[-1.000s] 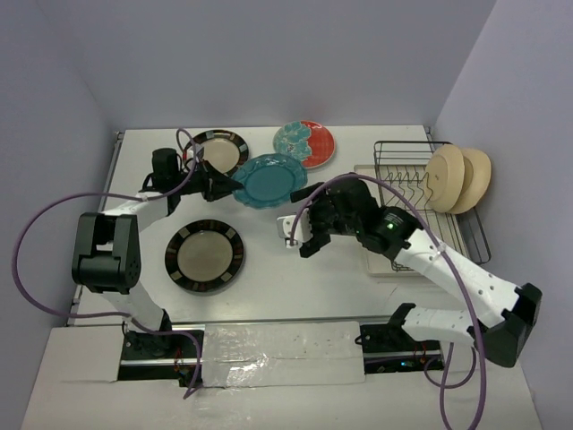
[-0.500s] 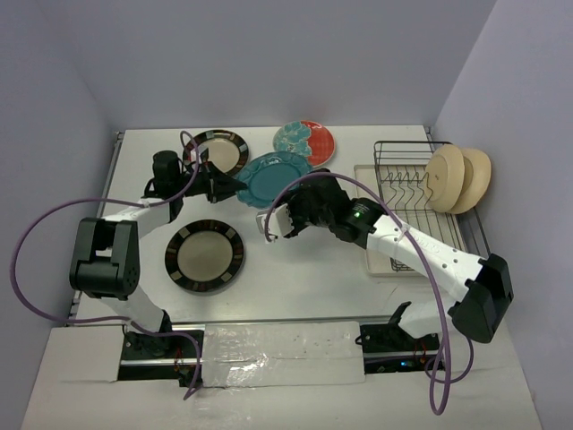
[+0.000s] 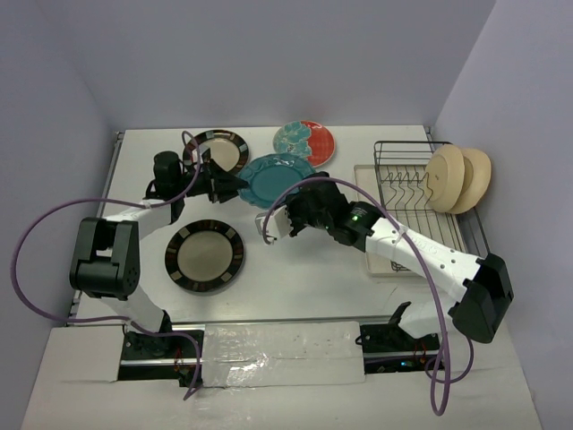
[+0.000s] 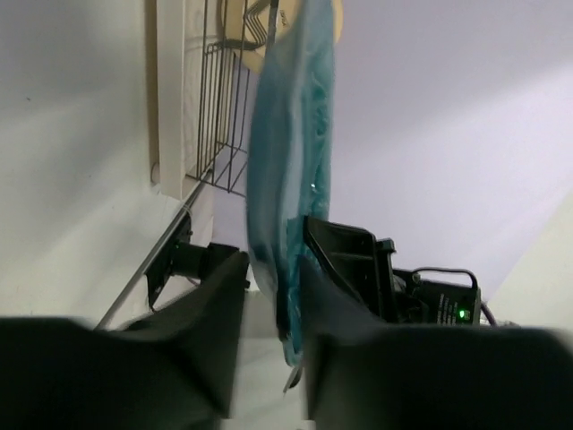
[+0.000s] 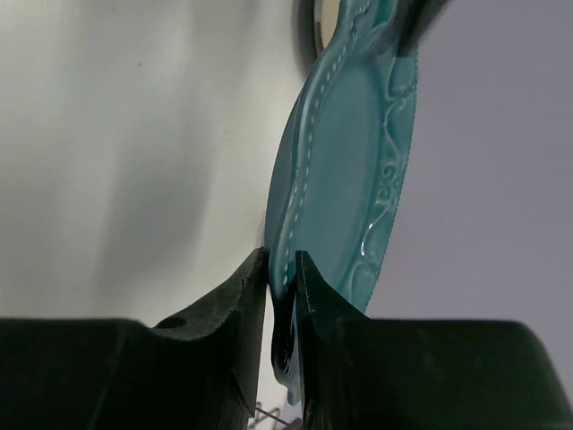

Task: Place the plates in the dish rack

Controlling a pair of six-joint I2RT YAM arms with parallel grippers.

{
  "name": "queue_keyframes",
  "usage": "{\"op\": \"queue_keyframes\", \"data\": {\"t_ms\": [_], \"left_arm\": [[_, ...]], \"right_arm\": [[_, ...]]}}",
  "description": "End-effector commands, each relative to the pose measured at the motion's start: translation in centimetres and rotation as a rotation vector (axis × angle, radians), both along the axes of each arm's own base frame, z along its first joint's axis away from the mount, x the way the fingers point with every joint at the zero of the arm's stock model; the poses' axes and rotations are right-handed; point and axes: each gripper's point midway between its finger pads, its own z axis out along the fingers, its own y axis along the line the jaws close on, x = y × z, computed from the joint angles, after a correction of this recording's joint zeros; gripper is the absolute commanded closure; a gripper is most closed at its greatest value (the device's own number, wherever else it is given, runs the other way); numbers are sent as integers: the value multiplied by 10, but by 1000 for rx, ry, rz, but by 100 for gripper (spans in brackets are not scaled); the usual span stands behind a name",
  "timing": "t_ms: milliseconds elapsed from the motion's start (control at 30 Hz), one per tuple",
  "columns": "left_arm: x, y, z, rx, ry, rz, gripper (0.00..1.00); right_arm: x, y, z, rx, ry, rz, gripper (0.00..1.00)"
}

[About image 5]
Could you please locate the teal scalloped plate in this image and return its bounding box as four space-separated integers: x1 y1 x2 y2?
263 1 418 404

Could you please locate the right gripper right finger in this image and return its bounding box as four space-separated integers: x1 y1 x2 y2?
295 252 572 429

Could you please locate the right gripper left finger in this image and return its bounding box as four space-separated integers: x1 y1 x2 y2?
1 249 268 429

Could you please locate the black wire dish rack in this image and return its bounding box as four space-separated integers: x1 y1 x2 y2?
247 401 304 430

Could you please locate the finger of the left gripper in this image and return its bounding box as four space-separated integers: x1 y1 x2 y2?
396 0 450 57

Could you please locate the black rim plate rear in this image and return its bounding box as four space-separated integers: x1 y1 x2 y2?
291 0 340 78

